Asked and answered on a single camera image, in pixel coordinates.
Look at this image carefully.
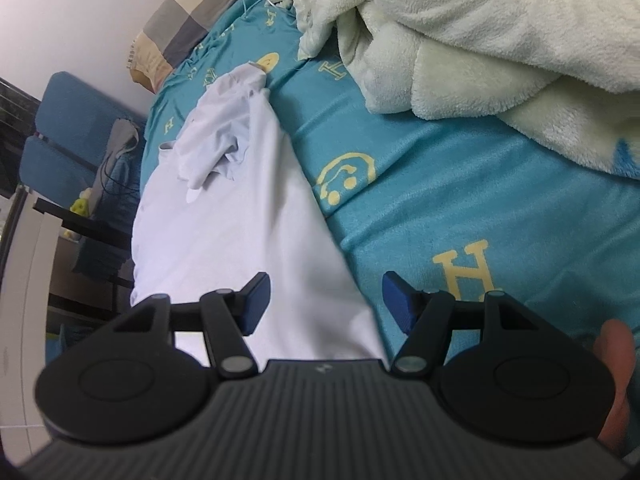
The person's right hand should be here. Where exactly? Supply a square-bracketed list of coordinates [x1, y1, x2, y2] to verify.
[592, 320, 636, 453]

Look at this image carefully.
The black cable on chair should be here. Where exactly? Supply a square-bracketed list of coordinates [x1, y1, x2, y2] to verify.
[98, 134, 144, 201]

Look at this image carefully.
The plaid pillow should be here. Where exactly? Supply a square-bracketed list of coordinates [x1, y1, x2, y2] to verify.
[128, 0, 238, 93]

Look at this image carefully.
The window with metal grille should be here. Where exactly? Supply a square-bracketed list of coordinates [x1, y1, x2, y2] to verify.
[0, 78, 40, 198]

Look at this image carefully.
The yellow green plush toy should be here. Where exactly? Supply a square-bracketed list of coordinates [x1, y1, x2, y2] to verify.
[70, 188, 96, 218]

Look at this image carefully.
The grey folded cloth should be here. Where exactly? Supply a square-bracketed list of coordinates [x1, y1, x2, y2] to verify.
[94, 118, 140, 195]

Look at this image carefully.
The white desk with black frame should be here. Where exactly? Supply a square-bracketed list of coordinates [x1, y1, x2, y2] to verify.
[1, 188, 132, 464]

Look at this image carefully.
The green and pink blanket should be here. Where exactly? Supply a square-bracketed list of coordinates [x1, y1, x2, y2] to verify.
[292, 0, 639, 178]

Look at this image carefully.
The teal patterned bed sheet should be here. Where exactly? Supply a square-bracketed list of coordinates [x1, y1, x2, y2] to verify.
[46, 0, 640, 366]

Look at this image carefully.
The blue covered chair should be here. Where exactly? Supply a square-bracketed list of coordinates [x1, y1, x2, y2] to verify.
[35, 72, 145, 167]
[18, 136, 98, 209]

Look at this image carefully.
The white t-shirt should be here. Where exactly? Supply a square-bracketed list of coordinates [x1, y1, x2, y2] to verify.
[130, 63, 385, 363]

